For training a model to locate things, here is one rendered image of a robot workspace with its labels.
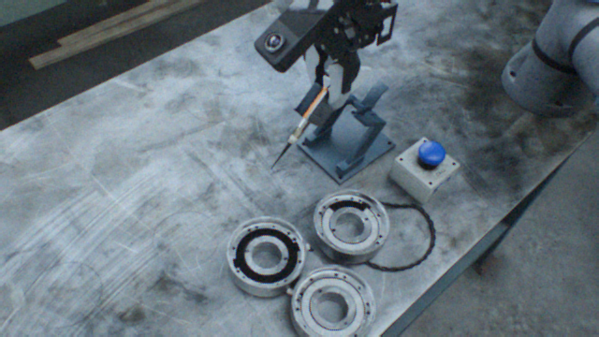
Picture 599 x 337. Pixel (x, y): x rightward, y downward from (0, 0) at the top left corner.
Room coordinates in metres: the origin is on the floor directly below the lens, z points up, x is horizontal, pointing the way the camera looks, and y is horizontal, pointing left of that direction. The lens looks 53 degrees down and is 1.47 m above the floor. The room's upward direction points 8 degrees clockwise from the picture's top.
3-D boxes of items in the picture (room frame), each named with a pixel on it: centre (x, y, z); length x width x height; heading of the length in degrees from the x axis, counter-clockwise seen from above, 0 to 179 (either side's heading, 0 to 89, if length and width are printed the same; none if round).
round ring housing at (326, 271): (0.28, -0.08, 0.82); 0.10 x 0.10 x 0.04
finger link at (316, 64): (0.56, -0.03, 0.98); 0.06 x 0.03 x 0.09; 134
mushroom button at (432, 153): (0.52, -0.20, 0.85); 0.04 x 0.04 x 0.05
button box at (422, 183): (0.53, -0.20, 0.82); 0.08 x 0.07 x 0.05; 139
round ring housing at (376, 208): (0.41, -0.09, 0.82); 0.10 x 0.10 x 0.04
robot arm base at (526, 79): (0.78, -0.43, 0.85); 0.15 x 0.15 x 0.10
